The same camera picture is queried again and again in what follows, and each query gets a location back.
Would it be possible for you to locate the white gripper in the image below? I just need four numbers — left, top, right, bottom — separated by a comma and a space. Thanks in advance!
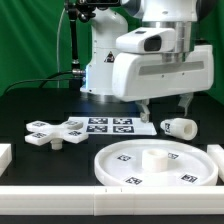
112, 45, 214, 123

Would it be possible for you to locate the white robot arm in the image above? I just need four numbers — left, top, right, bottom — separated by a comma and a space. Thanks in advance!
80, 0, 214, 122

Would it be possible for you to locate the white round table top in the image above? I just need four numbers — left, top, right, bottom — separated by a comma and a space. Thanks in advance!
94, 139, 218, 187

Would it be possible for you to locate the white right fence block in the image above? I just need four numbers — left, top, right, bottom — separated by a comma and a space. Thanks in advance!
207, 144, 224, 182

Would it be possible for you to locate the white fence block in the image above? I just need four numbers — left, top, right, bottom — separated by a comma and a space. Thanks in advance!
207, 144, 224, 182
0, 144, 12, 176

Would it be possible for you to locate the white sheet with markers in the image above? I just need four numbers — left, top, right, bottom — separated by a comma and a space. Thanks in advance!
69, 117, 157, 136

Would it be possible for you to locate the white cross-shaped table base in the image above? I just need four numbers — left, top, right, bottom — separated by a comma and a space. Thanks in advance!
25, 120, 88, 150

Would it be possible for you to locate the white left fence block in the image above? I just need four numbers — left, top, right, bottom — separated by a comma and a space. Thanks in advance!
0, 144, 12, 176

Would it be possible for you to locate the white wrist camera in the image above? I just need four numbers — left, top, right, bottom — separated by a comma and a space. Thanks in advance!
116, 27, 176, 54

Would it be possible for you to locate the black cable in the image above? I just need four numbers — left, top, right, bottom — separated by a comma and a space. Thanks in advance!
2, 69, 86, 98

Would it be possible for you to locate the black camera stand pole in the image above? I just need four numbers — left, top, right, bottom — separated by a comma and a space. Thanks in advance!
64, 0, 127, 95

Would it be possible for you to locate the grey cable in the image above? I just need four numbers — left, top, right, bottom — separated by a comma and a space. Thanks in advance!
56, 8, 67, 89

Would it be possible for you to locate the white front fence rail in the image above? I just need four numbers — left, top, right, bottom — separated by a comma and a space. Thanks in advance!
0, 186, 224, 216

